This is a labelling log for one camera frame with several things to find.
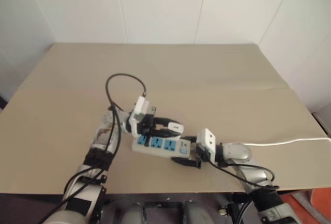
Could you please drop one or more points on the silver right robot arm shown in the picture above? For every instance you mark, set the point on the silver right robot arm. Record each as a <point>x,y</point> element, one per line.
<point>235,151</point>

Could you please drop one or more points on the dark object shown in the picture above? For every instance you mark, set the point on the dark object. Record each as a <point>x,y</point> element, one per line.
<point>2,102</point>

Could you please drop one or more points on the grey rounded shape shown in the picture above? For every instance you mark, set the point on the grey rounded shape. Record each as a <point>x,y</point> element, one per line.
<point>132,213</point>

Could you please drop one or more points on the white charger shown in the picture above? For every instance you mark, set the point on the white charger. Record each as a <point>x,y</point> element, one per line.
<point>177,127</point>

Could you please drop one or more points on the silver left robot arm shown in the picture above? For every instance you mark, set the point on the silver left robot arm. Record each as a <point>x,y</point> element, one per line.
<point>102,136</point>

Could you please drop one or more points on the orange object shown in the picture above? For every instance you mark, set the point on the orange object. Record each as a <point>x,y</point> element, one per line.
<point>305,200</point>

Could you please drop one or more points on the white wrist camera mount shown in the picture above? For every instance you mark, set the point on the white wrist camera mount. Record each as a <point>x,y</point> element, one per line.
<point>207,137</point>
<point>141,106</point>

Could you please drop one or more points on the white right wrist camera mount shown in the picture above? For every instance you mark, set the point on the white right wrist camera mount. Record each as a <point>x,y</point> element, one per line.
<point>207,137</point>

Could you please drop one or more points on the white power strip blue sockets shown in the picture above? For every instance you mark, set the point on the white power strip blue sockets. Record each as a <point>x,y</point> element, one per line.
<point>155,152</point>

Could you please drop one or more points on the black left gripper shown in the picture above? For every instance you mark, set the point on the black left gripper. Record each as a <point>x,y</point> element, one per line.
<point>147,127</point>

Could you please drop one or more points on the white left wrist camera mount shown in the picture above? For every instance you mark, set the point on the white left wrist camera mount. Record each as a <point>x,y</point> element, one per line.
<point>141,106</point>

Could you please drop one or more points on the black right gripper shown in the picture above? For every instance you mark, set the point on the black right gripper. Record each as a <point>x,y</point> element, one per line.
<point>200,154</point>

